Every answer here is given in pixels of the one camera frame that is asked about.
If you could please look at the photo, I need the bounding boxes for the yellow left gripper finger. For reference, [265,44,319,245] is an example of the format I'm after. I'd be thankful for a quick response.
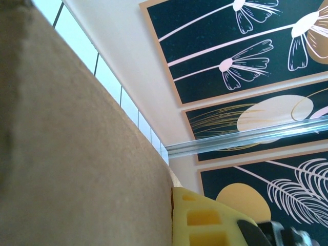
[170,186,259,246]

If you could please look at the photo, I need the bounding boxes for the brown cardboard box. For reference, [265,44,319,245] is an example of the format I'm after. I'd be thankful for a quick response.
[0,0,184,246]

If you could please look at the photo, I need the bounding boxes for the aluminium frame post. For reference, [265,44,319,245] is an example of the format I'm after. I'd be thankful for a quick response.
[166,120,328,161]

